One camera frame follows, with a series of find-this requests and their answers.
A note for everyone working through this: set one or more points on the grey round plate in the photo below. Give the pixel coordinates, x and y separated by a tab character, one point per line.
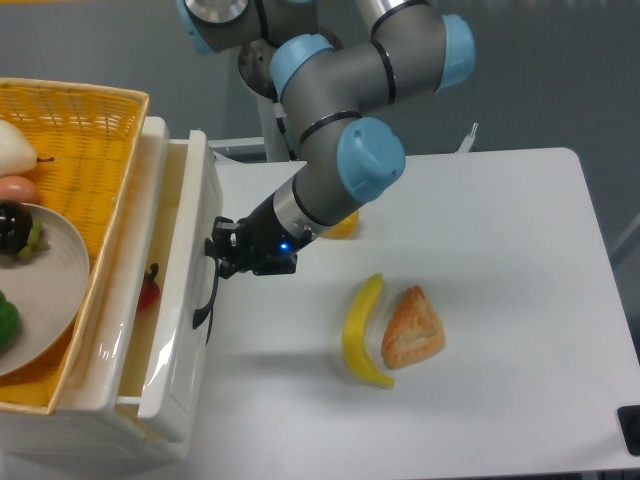
47	289

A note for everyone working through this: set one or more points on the white toy pear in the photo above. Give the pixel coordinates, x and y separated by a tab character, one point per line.
17	154

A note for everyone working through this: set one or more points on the yellow toy bell pepper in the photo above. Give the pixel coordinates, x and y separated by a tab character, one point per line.
345	228

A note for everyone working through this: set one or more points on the green toy pepper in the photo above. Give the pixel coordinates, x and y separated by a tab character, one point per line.
9	321

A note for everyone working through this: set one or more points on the toy croissant pastry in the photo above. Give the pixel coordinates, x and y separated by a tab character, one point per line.
414	333

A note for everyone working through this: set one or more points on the white drawer cabinet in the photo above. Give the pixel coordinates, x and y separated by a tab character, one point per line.
88	420

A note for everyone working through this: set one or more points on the metal table bracket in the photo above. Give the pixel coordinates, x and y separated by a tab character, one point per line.
468	141

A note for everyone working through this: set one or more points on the black corner object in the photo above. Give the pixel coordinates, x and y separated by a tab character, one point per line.
629	420

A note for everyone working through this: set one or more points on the dark toy eggplant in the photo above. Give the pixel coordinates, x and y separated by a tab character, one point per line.
21	234

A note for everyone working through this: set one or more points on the white drawer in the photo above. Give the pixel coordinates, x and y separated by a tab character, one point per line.
165	358

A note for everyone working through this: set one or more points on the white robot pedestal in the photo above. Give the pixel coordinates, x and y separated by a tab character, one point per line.
254	61

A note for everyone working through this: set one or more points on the pink toy sausage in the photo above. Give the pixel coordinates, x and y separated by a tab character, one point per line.
20	189

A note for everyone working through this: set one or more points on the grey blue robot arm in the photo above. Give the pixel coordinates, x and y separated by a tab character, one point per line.
328	96

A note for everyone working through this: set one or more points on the black top drawer handle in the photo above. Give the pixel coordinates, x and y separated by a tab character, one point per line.
205	312

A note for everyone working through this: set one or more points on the yellow woven basket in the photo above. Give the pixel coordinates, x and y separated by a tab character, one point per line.
93	131

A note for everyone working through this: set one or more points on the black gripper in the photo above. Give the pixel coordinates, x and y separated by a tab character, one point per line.
277	230

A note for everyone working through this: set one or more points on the yellow toy banana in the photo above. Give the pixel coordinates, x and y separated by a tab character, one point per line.
353	335

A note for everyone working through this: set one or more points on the red toy bell pepper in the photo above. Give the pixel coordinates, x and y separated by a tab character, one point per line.
150	290

